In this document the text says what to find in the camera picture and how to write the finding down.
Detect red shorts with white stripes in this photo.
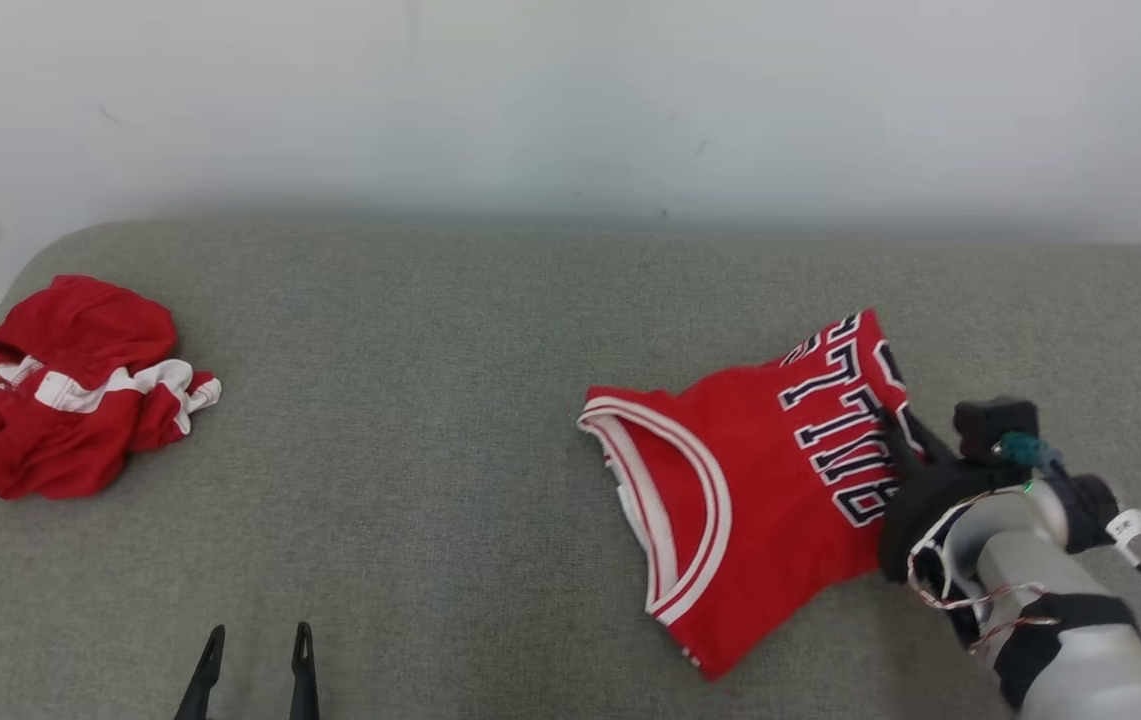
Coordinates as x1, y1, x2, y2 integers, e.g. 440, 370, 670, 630
0, 275, 223, 501

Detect black cable with teal plug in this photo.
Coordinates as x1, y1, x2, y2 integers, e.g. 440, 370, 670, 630
995, 432, 1141, 646

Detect thin red white wire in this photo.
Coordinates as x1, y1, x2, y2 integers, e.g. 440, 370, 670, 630
905, 490, 1063, 653

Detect red basketball jersey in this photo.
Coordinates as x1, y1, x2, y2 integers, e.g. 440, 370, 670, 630
577, 308, 919, 682

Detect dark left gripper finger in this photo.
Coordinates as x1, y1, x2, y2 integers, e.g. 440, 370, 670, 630
288, 622, 321, 720
175, 625, 227, 720

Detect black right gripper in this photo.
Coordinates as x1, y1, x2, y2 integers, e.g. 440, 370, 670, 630
876, 408, 1031, 583

